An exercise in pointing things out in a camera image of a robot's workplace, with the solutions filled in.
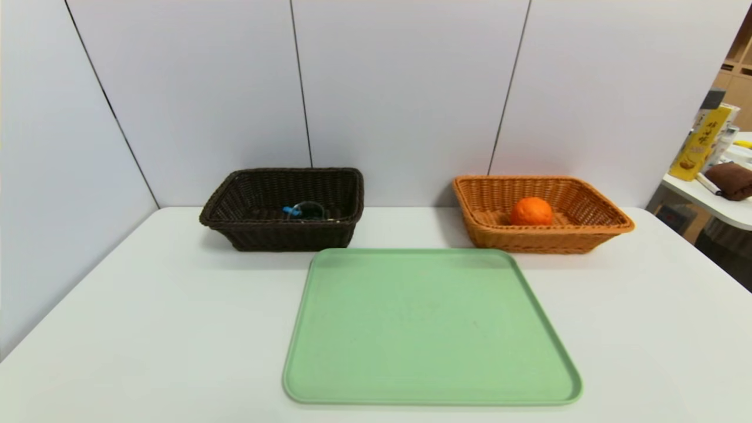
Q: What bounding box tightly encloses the white marker pen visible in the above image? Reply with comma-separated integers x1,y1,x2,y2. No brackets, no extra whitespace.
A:
695,172,724,197

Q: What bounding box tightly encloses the light green plastic tray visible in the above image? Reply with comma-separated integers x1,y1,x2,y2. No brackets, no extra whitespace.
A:
282,247,583,407

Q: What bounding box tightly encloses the orange fruit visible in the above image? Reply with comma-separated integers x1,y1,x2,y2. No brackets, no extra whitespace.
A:
509,197,555,227

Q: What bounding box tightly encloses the glass cup black holder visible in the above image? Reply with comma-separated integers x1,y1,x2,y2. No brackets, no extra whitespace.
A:
291,200,340,223

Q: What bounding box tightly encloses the dark brown wicker basket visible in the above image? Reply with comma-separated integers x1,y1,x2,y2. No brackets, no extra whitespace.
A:
199,168,365,252

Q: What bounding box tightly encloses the dark grey carton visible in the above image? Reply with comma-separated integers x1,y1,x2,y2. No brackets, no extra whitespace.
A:
699,89,727,112

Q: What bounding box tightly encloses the dark furniture piece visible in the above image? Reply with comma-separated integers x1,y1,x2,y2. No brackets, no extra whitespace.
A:
695,217,752,292

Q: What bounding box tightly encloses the white side table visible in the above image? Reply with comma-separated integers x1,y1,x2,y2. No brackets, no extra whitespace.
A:
660,132,752,231

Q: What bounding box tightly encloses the orange wicker basket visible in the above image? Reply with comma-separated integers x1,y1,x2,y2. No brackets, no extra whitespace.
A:
452,175,636,254

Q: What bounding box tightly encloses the wooden shelf unit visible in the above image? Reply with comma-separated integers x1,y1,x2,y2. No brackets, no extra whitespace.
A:
711,6,752,133

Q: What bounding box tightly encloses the brown folded towel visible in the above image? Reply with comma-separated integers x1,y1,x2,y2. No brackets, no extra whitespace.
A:
704,162,752,202

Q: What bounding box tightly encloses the yellow printed carton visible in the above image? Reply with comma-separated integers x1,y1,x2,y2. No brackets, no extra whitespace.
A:
669,106,733,182

